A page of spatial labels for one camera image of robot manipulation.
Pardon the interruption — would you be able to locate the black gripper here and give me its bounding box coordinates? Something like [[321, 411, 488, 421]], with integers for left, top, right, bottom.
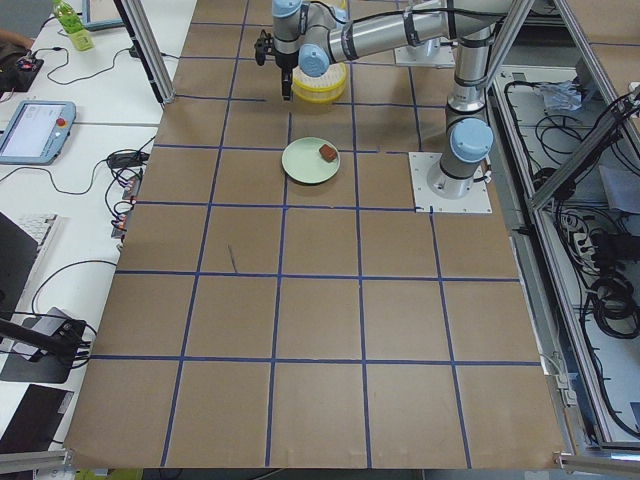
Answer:
[[275, 50, 299, 101]]

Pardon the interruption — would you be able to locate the teach pendant tablet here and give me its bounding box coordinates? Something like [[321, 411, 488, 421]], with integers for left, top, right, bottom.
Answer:
[[1, 100, 76, 166]]

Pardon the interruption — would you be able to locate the white keyboard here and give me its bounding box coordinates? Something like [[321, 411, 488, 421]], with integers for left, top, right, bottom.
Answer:
[[16, 213, 62, 255]]

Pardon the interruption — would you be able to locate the brown bun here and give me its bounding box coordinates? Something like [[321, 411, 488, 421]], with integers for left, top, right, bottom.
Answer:
[[318, 144, 339, 163]]

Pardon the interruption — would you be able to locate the black camera stand base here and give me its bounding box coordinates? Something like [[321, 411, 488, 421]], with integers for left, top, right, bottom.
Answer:
[[0, 306, 87, 385]]

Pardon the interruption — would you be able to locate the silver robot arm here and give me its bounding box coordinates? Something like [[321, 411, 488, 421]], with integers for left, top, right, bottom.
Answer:
[[254, 1, 512, 200]]

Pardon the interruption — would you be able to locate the yellow bottom steamer layer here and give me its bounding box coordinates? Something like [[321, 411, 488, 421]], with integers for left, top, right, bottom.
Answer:
[[292, 63, 347, 104]]

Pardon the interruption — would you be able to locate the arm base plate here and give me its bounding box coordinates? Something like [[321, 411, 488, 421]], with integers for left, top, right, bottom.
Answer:
[[408, 152, 492, 215], [394, 39, 455, 69]]

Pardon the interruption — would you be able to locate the green drink bottle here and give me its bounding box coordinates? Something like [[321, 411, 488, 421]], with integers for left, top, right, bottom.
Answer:
[[52, 0, 94, 51]]

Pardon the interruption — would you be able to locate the light green bowl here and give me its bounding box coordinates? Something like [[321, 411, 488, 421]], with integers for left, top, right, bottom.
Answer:
[[281, 137, 340, 184]]

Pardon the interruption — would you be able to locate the aluminium frame post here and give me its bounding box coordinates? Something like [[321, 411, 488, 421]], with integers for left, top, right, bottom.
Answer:
[[114, 0, 175, 106]]

